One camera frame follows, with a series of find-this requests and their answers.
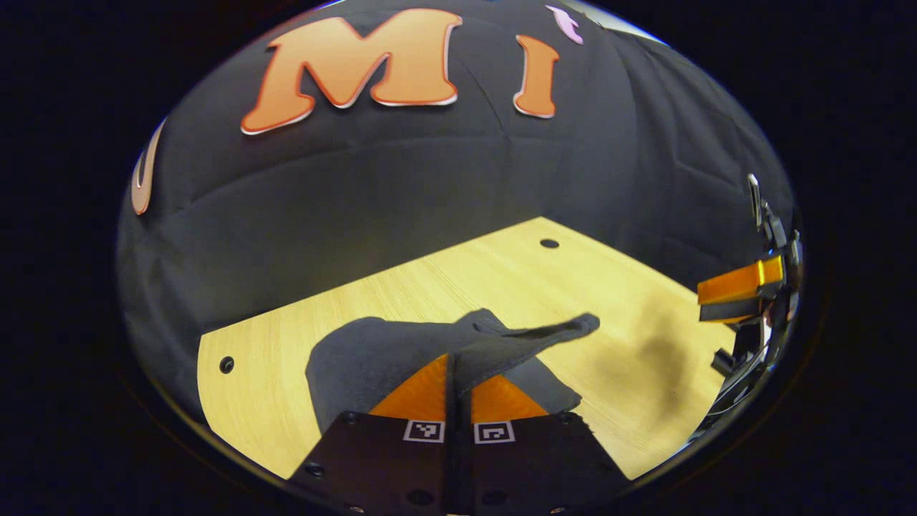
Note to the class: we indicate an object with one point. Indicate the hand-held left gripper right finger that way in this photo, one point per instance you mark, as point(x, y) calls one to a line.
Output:
point(537, 466)

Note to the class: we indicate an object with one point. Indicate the black jeans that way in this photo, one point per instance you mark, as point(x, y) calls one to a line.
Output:
point(372, 358)

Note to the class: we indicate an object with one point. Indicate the black backdrop cloth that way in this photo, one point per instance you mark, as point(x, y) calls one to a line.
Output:
point(430, 179)

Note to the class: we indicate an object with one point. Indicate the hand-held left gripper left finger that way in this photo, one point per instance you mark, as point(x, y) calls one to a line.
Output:
point(387, 466)

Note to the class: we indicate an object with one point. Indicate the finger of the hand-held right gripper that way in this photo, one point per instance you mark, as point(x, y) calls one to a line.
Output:
point(738, 287)

